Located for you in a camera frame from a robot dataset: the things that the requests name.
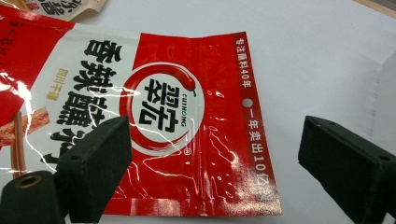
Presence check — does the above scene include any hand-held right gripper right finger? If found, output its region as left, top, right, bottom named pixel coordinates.
left=297, top=115, right=396, bottom=224

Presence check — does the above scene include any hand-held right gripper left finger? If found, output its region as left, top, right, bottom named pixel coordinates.
left=53, top=115, right=134, bottom=224

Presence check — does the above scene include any translucent plastic container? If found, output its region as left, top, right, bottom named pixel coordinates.
left=368, top=50, right=396, bottom=150

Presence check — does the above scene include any red seasoning packet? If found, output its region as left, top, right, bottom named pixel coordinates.
left=0, top=4, right=283, bottom=217

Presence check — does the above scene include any beige food packet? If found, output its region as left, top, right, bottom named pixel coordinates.
left=17, top=0, right=107, bottom=22

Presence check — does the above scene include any wooden table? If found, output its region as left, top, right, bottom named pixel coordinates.
left=353, top=0, right=396, bottom=20

